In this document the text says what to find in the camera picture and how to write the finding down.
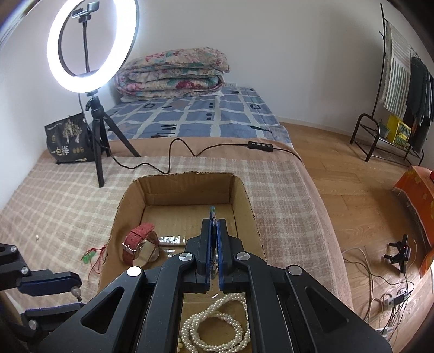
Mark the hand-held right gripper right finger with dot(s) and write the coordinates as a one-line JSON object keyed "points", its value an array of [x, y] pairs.
{"points": [[222, 254]]}

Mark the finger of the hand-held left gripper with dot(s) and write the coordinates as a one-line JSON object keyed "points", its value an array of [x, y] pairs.
{"points": [[51, 281], [47, 312]]}

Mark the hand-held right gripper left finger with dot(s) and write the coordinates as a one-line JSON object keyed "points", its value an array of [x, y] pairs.
{"points": [[205, 251]]}

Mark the cardboard box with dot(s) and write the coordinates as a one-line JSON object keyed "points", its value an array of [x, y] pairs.
{"points": [[159, 190]]}

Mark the beige plaid blanket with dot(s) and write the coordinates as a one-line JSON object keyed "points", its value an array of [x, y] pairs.
{"points": [[288, 210]]}

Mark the blue checked bed sheet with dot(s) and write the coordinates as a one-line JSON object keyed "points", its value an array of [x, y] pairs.
{"points": [[203, 112]]}

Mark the black printed bag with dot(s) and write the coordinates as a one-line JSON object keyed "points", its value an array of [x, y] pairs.
{"points": [[67, 142]]}

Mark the folded floral quilt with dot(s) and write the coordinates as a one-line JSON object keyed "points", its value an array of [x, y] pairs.
{"points": [[169, 74]]}

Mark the power strip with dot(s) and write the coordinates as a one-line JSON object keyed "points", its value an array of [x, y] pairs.
{"points": [[396, 298]]}

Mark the small green pot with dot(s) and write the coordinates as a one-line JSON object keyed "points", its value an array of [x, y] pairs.
{"points": [[384, 129]]}

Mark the yellow box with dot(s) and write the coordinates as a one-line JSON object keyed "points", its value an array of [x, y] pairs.
{"points": [[398, 130]]}

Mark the striped hanging cloth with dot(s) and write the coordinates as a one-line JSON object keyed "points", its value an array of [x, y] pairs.
{"points": [[396, 74]]}

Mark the dark hanging clothes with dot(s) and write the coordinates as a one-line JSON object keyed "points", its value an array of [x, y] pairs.
{"points": [[418, 95]]}

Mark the black clothes rack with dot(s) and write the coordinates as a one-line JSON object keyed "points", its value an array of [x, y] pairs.
{"points": [[384, 44]]}

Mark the black phone holder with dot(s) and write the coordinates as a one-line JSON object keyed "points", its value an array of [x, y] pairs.
{"points": [[84, 10]]}

